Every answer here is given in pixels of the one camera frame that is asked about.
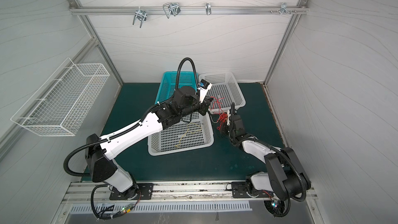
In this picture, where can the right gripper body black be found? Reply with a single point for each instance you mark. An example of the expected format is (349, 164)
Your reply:
(231, 120)

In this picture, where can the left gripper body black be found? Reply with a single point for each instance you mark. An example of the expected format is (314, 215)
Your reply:
(194, 106)

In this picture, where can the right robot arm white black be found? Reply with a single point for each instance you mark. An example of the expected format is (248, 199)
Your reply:
(285, 176)

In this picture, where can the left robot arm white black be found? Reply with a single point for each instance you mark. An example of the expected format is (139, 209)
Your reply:
(101, 151)

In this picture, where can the teal plastic basket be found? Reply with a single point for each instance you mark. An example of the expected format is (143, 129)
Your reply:
(167, 85)

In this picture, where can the large white plastic basket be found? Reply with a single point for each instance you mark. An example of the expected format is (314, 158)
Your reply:
(193, 132)

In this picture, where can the small white plastic basket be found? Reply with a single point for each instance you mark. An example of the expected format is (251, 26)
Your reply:
(225, 90)

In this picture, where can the metal U-bolt clamp middle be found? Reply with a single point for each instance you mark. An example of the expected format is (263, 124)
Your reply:
(171, 9)

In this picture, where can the metal u-bolt clamp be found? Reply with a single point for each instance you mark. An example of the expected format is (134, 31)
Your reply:
(171, 9)
(139, 17)

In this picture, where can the metal U-bolt clamp left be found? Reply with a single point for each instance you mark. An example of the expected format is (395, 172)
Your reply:
(139, 17)

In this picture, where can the metal bolt clamp right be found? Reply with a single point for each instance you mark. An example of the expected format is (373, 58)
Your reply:
(283, 10)

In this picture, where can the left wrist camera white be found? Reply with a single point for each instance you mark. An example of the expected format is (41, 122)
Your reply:
(204, 87)

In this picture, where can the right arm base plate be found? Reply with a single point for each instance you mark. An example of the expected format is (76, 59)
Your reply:
(243, 190)

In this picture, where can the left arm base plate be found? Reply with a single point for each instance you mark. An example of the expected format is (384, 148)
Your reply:
(139, 190)

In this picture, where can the metal bracket on rail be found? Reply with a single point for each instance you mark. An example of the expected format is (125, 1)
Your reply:
(208, 9)

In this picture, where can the horizontal aluminium rail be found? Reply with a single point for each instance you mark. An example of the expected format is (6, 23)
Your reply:
(185, 10)

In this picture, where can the white wire wall basket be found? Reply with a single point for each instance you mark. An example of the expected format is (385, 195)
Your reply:
(60, 105)

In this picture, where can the white slotted cable duct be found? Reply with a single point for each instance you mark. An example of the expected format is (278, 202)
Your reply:
(168, 207)

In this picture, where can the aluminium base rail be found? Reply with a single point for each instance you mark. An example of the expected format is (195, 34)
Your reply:
(171, 191)

